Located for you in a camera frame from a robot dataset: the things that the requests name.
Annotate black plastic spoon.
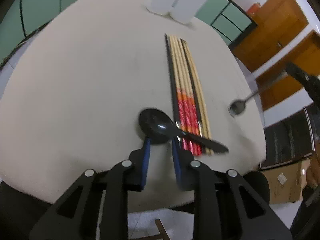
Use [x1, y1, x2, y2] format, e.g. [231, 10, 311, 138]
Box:
[138, 108, 229, 153]

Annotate red patterned chopstick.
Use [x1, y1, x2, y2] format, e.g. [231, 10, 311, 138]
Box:
[177, 38, 200, 135]
[175, 36, 200, 156]
[169, 35, 190, 151]
[171, 36, 196, 153]

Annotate black chopstick silver band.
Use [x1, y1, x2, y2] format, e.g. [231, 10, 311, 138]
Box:
[164, 34, 181, 128]

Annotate metal spoon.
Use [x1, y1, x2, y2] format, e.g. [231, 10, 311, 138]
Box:
[229, 71, 288, 117]

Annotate plain bamboo chopstick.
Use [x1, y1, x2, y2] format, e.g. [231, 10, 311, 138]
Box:
[181, 39, 211, 139]
[186, 42, 212, 139]

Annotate green kitchen counter cabinets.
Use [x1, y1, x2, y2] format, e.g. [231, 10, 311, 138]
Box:
[0, 0, 258, 66]

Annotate wooden door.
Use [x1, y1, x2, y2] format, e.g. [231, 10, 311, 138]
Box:
[232, 0, 309, 72]
[255, 30, 319, 111]

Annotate cardboard box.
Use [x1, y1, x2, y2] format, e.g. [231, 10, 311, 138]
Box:
[262, 159, 310, 204]

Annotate right white plastic container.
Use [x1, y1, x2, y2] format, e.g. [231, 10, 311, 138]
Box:
[169, 0, 208, 24]

